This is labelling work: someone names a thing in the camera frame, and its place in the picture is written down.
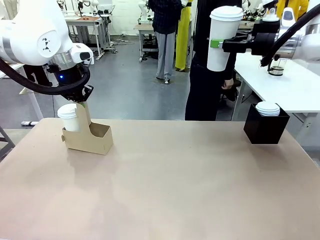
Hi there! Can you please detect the black square box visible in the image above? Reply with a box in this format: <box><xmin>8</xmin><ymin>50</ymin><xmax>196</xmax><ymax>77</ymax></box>
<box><xmin>242</xmin><ymin>102</ymin><xmax>291</xmax><ymax>145</ymax></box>

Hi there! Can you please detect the black arm cable sleeve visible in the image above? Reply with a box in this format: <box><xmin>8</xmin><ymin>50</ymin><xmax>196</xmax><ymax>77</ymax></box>
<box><xmin>0</xmin><ymin>57</ymin><xmax>91</xmax><ymax>96</ymax></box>
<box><xmin>259</xmin><ymin>4</ymin><xmax>320</xmax><ymax>68</ymax></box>

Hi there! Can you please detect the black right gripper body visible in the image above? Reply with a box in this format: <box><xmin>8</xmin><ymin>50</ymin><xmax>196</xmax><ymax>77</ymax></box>
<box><xmin>250</xmin><ymin>31</ymin><xmax>277</xmax><ymax>57</ymax></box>

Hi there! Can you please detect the small wooden lab table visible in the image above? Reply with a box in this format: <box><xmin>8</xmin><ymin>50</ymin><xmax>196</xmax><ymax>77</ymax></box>
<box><xmin>134</xmin><ymin>23</ymin><xmax>161</xmax><ymax>63</ymax></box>

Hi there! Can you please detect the brown cardboard cup carrier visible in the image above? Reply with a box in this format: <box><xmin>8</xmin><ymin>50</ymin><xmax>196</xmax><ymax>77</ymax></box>
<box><xmin>61</xmin><ymin>101</ymin><xmax>114</xmax><ymax>156</ymax></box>

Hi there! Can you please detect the black right arm cable sleeve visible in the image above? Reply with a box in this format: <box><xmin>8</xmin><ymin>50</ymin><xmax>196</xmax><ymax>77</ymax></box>
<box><xmin>259</xmin><ymin>4</ymin><xmax>320</xmax><ymax>68</ymax></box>

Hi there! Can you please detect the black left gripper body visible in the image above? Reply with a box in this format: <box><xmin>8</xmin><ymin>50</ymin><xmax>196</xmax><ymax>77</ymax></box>
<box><xmin>55</xmin><ymin>65</ymin><xmax>90</xmax><ymax>95</ymax></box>

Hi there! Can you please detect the stack of white lids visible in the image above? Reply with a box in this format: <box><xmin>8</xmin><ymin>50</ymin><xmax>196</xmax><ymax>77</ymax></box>
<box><xmin>255</xmin><ymin>100</ymin><xmax>281</xmax><ymax>117</ymax></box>

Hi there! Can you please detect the white-framed lab table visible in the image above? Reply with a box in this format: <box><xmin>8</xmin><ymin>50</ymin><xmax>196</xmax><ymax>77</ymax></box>
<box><xmin>63</xmin><ymin>15</ymin><xmax>113</xmax><ymax>61</ymax></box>

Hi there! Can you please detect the yellow apron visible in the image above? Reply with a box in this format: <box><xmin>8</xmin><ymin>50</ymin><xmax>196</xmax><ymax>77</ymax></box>
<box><xmin>174</xmin><ymin>0</ymin><xmax>195</xmax><ymax>73</ymax></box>

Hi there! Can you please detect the black metal frame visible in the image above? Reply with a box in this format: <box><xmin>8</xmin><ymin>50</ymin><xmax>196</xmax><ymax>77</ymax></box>
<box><xmin>0</xmin><ymin>125</ymin><xmax>15</xmax><ymax>162</ymax></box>

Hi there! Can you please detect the white lidded paper cup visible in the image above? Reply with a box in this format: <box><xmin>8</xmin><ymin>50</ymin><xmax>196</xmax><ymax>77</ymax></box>
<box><xmin>206</xmin><ymin>5</ymin><xmax>244</xmax><ymax>73</ymax></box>
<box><xmin>57</xmin><ymin>103</ymin><xmax>82</xmax><ymax>133</ymax></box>

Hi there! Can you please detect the yellow coat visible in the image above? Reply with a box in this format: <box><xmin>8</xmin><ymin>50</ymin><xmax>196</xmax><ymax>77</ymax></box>
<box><xmin>275</xmin><ymin>0</ymin><xmax>310</xmax><ymax>20</ymax></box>

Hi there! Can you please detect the glass coffee pot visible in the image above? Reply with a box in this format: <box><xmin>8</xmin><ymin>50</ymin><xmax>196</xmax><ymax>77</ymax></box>
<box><xmin>267</xmin><ymin>57</ymin><xmax>285</xmax><ymax>77</ymax></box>

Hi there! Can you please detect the black left arm cable sleeve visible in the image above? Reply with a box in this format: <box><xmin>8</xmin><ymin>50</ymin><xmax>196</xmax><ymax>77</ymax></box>
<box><xmin>0</xmin><ymin>57</ymin><xmax>91</xmax><ymax>96</ymax></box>

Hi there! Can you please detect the person's left hand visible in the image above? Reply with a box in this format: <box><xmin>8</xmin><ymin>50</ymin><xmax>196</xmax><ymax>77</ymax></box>
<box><xmin>221</xmin><ymin>78</ymin><xmax>235</xmax><ymax>90</ymax></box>

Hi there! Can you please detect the person's left forearm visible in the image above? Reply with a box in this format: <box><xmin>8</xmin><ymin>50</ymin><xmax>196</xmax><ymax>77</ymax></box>
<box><xmin>223</xmin><ymin>51</ymin><xmax>238</xmax><ymax>81</ymax></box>

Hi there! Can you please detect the white side table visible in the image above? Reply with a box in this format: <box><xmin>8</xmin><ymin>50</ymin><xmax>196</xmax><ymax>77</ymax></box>
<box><xmin>231</xmin><ymin>51</ymin><xmax>320</xmax><ymax>141</ymax></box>

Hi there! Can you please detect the person in black hoodie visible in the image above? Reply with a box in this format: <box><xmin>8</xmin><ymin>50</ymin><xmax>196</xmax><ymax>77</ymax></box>
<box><xmin>184</xmin><ymin>0</ymin><xmax>244</xmax><ymax>122</ymax></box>

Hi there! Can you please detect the person in plaid shirt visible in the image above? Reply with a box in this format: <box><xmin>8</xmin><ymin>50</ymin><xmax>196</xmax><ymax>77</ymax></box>
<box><xmin>148</xmin><ymin>0</ymin><xmax>183</xmax><ymax>85</ymax></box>

